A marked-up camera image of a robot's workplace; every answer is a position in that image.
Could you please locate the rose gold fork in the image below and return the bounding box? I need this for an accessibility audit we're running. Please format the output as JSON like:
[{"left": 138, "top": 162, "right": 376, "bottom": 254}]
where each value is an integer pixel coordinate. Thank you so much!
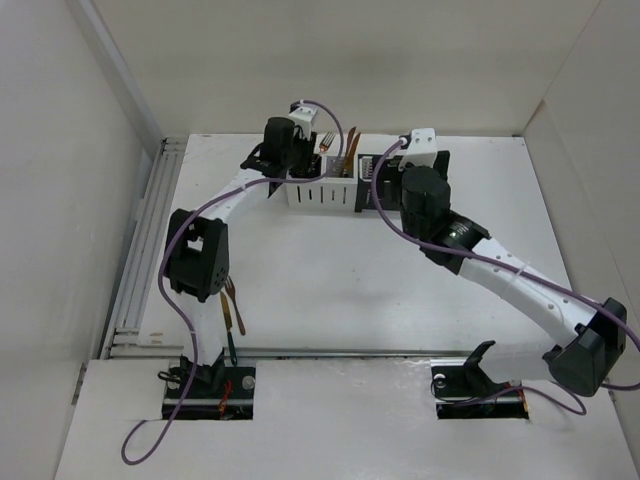
[{"left": 318, "top": 131, "right": 336, "bottom": 155}]

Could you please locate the copper knife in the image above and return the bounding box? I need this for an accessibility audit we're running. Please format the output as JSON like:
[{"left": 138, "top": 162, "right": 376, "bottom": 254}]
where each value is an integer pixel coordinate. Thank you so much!
[{"left": 342, "top": 126, "right": 357, "bottom": 178}]

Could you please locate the copper fork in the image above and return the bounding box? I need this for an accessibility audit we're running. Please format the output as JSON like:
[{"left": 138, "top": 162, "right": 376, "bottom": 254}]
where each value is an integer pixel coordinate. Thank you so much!
[{"left": 225, "top": 276, "right": 247, "bottom": 336}]

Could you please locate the bronze knife green handle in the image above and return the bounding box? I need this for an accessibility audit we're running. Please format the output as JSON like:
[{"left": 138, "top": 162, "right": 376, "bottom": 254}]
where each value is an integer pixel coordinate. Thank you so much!
[{"left": 220, "top": 292, "right": 238, "bottom": 366}]

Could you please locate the gold knife green handle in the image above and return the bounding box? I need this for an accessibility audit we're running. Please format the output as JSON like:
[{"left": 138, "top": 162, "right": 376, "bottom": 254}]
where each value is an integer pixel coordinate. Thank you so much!
[{"left": 347, "top": 132, "right": 361, "bottom": 178}]

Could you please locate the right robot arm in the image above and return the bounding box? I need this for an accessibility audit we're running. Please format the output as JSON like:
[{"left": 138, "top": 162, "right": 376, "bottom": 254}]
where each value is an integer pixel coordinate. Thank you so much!
[{"left": 371, "top": 151, "right": 631, "bottom": 397}]

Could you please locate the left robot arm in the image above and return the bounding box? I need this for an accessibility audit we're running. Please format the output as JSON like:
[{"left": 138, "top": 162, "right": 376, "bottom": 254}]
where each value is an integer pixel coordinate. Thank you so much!
[{"left": 157, "top": 113, "right": 322, "bottom": 397}]

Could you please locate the black utensil container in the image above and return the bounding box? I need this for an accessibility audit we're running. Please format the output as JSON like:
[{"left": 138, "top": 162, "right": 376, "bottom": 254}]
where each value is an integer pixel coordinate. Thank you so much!
[{"left": 355, "top": 154, "right": 401, "bottom": 213}]

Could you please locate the white utensil container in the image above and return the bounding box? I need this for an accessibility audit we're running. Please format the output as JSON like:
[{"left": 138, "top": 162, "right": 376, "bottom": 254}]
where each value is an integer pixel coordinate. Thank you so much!
[{"left": 285, "top": 155, "right": 358, "bottom": 212}]

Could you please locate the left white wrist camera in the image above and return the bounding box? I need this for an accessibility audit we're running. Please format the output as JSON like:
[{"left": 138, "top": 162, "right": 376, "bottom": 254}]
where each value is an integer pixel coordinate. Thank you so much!
[{"left": 288, "top": 101, "right": 318, "bottom": 137}]

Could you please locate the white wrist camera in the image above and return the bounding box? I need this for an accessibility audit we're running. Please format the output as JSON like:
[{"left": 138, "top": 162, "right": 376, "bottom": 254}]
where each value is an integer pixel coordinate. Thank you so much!
[
  {"left": 288, "top": 101, "right": 318, "bottom": 137},
  {"left": 398, "top": 128, "right": 438, "bottom": 171}
]

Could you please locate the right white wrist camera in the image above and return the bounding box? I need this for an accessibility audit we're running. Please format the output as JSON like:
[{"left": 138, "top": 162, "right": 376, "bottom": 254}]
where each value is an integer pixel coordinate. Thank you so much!
[{"left": 398, "top": 128, "right": 438, "bottom": 171}]

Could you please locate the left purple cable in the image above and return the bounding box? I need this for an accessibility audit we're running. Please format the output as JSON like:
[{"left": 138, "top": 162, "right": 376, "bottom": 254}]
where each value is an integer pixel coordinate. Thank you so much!
[{"left": 120, "top": 99, "right": 345, "bottom": 466}]

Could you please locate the purple cable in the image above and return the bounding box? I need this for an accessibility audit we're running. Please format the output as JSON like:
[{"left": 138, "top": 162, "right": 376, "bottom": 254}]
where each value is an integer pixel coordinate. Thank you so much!
[
  {"left": 120, "top": 99, "right": 345, "bottom": 466},
  {"left": 369, "top": 137, "right": 640, "bottom": 416}
]

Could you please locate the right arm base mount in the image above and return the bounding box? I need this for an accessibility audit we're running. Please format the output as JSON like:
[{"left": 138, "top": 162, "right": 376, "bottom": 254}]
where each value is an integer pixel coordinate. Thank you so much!
[{"left": 430, "top": 364, "right": 529, "bottom": 420}]

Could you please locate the aluminium rail front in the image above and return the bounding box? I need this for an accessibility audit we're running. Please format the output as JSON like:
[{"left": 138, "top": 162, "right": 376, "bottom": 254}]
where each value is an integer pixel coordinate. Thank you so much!
[{"left": 236, "top": 347, "right": 471, "bottom": 360}]

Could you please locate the aluminium rail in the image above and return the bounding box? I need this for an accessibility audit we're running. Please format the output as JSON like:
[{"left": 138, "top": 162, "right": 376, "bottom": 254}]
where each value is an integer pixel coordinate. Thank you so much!
[
  {"left": 97, "top": 137, "right": 187, "bottom": 359},
  {"left": 236, "top": 347, "right": 471, "bottom": 360}
]

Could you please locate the aluminium rail left side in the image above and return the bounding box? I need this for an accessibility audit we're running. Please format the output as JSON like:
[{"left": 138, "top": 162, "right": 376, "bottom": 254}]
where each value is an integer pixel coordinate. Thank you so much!
[{"left": 97, "top": 137, "right": 187, "bottom": 359}]

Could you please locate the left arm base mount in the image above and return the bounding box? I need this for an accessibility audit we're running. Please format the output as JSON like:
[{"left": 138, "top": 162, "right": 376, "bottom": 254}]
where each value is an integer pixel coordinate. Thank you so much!
[{"left": 158, "top": 365, "right": 256, "bottom": 421}]

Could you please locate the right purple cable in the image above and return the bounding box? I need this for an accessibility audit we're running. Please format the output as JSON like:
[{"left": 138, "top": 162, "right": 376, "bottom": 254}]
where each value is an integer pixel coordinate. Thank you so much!
[{"left": 369, "top": 137, "right": 640, "bottom": 416}]

